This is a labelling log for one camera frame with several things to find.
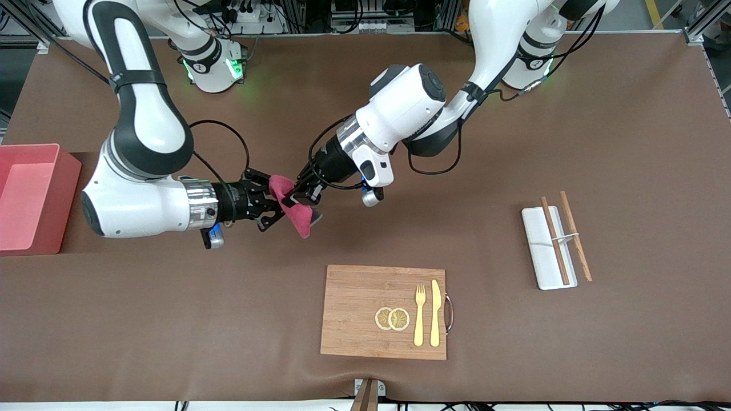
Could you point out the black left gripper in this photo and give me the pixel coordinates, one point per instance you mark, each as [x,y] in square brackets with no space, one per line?
[332,163]

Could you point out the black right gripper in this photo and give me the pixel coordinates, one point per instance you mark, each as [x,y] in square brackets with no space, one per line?
[236,201]

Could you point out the pink terry cloth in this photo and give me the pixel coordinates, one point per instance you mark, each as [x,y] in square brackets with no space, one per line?
[297,220]

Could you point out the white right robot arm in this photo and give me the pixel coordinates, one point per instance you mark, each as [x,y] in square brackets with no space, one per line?
[148,131]

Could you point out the bamboo cutting board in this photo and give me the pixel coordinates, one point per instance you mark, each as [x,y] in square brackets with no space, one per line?
[365,311]

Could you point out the yellow plastic fork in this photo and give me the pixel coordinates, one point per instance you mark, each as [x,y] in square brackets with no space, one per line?
[420,319]

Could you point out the white power strip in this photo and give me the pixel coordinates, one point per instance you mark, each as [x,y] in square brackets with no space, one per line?
[251,20]

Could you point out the yellow plastic knife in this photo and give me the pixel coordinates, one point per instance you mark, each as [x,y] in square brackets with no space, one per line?
[435,314]

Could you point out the black electronics rack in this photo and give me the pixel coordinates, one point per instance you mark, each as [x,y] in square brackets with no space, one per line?
[371,14]

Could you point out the brown table cover sheet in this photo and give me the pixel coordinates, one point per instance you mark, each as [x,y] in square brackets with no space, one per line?
[514,142]

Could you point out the pink plastic bin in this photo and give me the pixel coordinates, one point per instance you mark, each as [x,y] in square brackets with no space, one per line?
[31,200]

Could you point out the white rectangular tray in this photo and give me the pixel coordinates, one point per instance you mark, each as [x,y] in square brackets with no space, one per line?
[539,245]

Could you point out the white chopstick rest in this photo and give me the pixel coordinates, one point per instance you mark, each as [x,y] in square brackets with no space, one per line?
[565,238]

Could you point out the metal table clamp bracket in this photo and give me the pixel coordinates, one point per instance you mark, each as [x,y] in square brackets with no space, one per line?
[368,394]

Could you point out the aluminium frame post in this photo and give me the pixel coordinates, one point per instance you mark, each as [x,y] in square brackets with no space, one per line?
[23,23]
[699,25]

